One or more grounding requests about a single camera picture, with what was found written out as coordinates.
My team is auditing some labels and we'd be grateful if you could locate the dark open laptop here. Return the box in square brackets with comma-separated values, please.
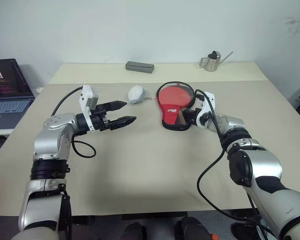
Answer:
[0, 58, 36, 130]

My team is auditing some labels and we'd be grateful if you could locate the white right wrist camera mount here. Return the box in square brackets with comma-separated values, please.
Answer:
[194, 91, 218, 130]

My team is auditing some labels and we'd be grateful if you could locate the white round ball pouch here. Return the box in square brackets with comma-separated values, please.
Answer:
[127, 85, 148, 105]

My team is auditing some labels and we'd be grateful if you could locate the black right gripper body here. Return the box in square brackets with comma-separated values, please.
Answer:
[186, 107, 200, 125]

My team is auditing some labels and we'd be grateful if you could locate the black red paddle case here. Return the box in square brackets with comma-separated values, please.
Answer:
[156, 81, 196, 131]

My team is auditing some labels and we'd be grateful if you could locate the grey rectangular box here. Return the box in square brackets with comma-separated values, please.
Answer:
[125, 60, 155, 74]

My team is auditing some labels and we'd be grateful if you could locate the dark rounded shape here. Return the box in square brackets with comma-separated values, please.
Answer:
[176, 216, 211, 240]

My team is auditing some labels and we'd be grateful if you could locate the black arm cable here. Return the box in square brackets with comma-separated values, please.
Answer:
[193, 89, 273, 236]
[50, 86, 97, 159]

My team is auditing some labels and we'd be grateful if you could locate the beige table cover sheet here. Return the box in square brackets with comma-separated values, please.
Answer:
[0, 79, 300, 217]

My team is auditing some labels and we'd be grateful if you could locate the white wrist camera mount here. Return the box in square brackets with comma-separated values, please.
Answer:
[194, 91, 218, 130]
[78, 84, 100, 132]

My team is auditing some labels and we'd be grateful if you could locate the red table tennis paddle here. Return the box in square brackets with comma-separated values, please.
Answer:
[158, 85, 194, 125]

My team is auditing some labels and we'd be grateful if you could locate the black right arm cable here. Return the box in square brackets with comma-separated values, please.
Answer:
[193, 89, 273, 236]

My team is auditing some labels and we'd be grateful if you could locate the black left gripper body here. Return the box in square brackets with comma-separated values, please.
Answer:
[90, 103, 113, 132]

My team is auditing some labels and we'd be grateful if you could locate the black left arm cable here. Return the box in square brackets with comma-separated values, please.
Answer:
[50, 86, 97, 159]

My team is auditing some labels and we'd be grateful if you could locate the silver metal watering can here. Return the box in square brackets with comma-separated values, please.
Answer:
[198, 50, 234, 73]

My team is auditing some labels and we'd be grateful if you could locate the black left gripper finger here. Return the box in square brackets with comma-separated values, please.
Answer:
[109, 115, 138, 131]
[103, 100, 128, 112]

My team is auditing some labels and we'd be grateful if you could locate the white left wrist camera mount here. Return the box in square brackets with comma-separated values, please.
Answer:
[78, 84, 100, 132]

